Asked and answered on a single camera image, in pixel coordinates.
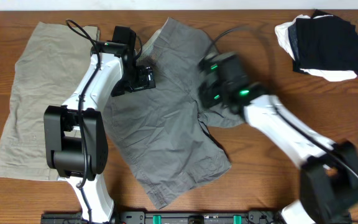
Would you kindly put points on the black garment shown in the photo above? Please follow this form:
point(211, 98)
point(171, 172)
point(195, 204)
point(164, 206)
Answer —
point(324, 43)

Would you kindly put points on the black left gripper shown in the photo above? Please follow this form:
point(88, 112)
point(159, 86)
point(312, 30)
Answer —
point(143, 83)

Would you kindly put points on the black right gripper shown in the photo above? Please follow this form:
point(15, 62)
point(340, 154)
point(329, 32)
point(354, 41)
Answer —
point(202, 94)

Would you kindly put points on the white garment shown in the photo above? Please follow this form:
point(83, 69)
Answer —
point(282, 34)

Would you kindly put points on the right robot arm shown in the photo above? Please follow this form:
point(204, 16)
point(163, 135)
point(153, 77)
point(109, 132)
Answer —
point(328, 170)

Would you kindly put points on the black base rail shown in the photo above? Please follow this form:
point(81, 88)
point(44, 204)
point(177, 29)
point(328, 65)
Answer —
point(142, 217)

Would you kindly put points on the khaki folded shorts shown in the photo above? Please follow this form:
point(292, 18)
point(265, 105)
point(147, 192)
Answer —
point(49, 70)

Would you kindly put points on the grey shorts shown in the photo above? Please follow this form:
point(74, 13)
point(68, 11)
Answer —
point(162, 133)

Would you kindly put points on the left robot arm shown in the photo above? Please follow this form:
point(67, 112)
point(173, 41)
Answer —
point(75, 139)

